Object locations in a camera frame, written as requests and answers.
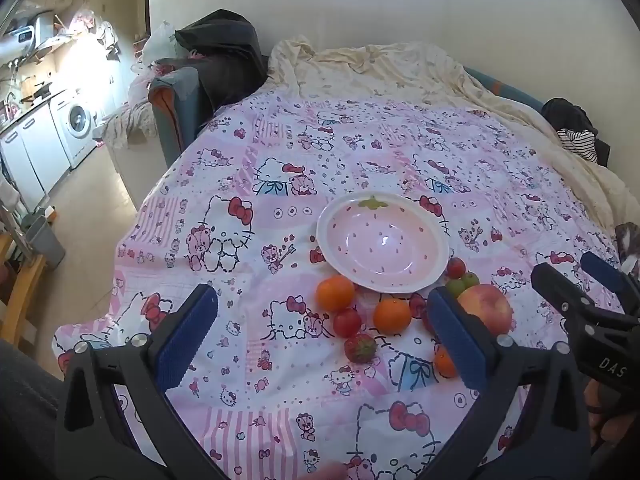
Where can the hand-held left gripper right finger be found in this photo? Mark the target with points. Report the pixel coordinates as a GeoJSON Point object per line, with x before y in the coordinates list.
{"type": "Point", "coordinates": [452, 332]}

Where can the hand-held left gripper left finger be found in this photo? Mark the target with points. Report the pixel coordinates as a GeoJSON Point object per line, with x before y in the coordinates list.
{"type": "Point", "coordinates": [187, 340]}

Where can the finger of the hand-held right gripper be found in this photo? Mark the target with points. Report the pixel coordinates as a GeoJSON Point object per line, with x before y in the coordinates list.
{"type": "Point", "coordinates": [560, 290]}
{"type": "Point", "coordinates": [605, 270]}

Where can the small orange tangerine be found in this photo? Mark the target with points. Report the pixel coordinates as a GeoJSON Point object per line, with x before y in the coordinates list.
{"type": "Point", "coordinates": [444, 362]}

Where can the red apple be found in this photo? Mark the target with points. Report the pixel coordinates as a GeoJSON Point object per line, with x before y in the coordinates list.
{"type": "Point", "coordinates": [487, 307]}

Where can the small red cherry tomato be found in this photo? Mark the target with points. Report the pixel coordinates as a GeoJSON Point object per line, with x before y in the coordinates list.
{"type": "Point", "coordinates": [455, 267]}

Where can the red strawberry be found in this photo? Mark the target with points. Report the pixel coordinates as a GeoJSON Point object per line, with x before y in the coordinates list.
{"type": "Point", "coordinates": [360, 348]}

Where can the large red cherry tomato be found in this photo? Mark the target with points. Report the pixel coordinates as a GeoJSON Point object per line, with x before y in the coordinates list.
{"type": "Point", "coordinates": [347, 323]}

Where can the pink strawberry print plate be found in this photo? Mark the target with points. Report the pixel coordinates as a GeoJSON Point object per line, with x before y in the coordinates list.
{"type": "Point", "coordinates": [380, 242]}

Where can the person's right hand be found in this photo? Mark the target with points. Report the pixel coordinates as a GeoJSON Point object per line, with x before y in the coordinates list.
{"type": "Point", "coordinates": [612, 427]}

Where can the striped shirt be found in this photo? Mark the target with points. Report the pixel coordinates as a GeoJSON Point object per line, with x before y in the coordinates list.
{"type": "Point", "coordinates": [580, 142]}

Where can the pink cartoon printed blanket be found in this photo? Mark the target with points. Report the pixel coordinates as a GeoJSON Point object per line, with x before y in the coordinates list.
{"type": "Point", "coordinates": [280, 210]}

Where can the black clothing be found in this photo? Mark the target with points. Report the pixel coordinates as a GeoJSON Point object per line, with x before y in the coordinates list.
{"type": "Point", "coordinates": [567, 112]}

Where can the wooden rack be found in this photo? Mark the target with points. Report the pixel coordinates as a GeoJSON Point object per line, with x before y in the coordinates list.
{"type": "Point", "coordinates": [27, 285]}

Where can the grey trash bin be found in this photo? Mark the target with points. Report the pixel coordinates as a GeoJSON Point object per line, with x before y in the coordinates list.
{"type": "Point", "coordinates": [45, 240]}

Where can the person's dark trouser leg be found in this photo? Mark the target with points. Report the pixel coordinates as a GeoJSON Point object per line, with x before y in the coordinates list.
{"type": "Point", "coordinates": [25, 410]}

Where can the blue headboard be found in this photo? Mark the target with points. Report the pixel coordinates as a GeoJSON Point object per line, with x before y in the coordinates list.
{"type": "Point", "coordinates": [520, 95]}

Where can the white crumpled cloth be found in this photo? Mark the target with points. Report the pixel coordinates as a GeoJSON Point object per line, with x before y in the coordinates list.
{"type": "Point", "coordinates": [125, 122]}

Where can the blue grey armchair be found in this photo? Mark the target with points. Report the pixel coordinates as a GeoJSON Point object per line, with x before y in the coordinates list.
{"type": "Point", "coordinates": [175, 105]}

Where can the white washing machine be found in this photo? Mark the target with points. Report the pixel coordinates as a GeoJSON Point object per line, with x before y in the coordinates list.
{"type": "Point", "coordinates": [75, 120]}

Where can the white kitchen cabinets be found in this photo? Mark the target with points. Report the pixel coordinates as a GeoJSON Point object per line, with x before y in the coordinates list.
{"type": "Point", "coordinates": [30, 145]}

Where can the cream quilt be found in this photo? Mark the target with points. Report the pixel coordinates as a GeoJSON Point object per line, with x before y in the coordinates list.
{"type": "Point", "coordinates": [400, 70]}

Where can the black jacket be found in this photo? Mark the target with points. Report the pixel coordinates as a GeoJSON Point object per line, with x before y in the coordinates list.
{"type": "Point", "coordinates": [220, 50]}

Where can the white plastic bag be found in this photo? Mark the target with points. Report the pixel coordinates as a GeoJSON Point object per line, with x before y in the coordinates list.
{"type": "Point", "coordinates": [160, 40]}

